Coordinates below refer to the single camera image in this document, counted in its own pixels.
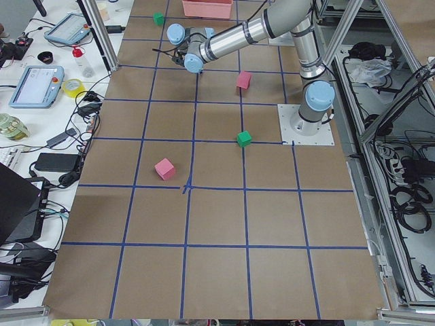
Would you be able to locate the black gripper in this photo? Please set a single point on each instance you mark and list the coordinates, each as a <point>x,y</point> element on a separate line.
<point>177,60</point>

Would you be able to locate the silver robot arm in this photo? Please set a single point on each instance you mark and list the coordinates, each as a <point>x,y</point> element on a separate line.
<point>195,47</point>

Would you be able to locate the green cube near bin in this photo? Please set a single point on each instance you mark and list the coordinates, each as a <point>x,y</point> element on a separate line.
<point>158,18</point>

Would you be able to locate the pink plastic bin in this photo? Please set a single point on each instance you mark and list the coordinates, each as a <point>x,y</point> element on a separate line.
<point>220,9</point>

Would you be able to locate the pink cube centre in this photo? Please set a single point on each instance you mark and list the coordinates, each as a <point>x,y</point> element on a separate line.
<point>244,80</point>

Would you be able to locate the black power adapter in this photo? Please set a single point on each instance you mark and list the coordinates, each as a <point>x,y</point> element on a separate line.
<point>115,29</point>

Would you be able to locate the green cube far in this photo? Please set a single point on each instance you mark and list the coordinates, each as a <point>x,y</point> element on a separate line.
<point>244,138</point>

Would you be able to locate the teach pendant upper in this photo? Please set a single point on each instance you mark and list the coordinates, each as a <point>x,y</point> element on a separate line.
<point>71,30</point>

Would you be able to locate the teach pendant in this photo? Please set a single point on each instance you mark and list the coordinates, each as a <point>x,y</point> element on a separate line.
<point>71,30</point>
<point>38,87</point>

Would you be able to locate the yellow tape roll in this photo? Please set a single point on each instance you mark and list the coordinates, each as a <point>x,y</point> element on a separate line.
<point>73,88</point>

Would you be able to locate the pink cube near edge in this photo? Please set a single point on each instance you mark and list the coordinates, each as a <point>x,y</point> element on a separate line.
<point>165,169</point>

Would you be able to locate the teach pendant lower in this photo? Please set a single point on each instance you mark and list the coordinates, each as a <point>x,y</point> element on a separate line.
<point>38,87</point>

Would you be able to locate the aluminium frame post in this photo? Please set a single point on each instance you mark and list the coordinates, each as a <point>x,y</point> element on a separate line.
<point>94,20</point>

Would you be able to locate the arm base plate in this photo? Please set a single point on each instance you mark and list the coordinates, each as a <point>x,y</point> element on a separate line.
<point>283,40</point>
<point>296,131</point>

